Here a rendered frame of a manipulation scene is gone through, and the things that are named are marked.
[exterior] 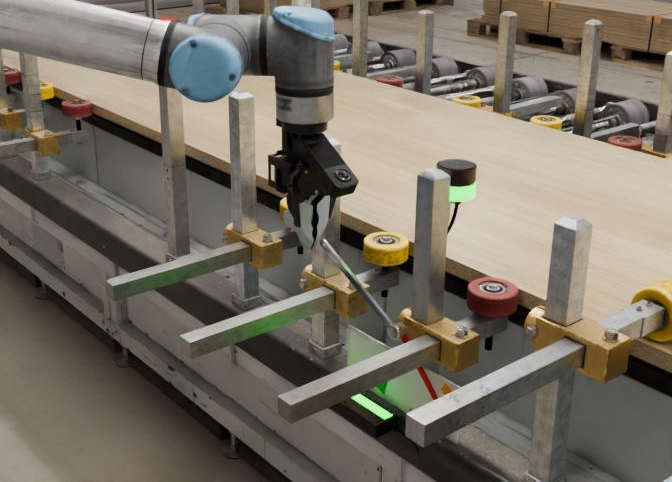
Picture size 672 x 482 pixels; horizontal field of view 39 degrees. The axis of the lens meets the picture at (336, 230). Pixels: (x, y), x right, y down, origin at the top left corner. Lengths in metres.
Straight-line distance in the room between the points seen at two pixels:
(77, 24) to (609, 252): 0.96
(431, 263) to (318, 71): 0.33
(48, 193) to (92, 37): 1.33
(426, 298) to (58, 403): 1.75
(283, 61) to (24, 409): 1.82
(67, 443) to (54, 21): 1.69
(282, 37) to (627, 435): 0.81
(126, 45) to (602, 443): 0.96
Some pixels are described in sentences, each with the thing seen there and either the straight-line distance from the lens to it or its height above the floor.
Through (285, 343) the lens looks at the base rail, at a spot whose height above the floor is 0.70.
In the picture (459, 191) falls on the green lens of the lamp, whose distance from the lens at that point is 1.40.
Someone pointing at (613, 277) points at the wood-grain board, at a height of 0.90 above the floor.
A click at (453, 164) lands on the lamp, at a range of 1.41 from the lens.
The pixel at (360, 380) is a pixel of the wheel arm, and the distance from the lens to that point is 1.34.
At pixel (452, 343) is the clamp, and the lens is 1.41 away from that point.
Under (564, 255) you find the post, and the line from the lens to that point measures 1.23.
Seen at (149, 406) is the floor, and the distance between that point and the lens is 2.91.
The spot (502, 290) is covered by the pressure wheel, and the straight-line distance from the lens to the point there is 1.50.
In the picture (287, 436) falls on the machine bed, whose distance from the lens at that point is 2.40.
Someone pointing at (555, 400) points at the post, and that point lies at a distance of 1.32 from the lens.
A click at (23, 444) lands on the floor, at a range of 2.83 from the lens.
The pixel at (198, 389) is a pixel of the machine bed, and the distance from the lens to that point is 2.66.
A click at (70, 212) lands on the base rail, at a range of 2.48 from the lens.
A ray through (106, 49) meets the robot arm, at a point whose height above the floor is 1.30.
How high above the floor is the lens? 1.54
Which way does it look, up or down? 22 degrees down
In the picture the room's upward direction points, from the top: 1 degrees clockwise
